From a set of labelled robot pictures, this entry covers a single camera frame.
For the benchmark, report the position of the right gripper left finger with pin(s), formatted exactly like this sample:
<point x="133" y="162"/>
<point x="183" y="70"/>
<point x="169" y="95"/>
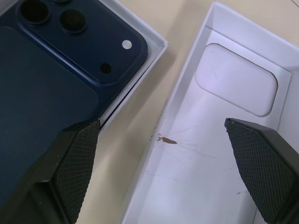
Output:
<point x="58" y="177"/>

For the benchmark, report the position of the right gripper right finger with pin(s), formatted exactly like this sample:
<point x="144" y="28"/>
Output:
<point x="268" y="168"/>

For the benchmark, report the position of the dark blue smartphone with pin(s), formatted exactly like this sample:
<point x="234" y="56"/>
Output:
<point x="58" y="81"/>

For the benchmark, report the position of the white phone box tray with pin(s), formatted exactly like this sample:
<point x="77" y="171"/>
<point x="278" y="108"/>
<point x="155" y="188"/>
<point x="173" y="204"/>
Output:
<point x="187" y="175"/>

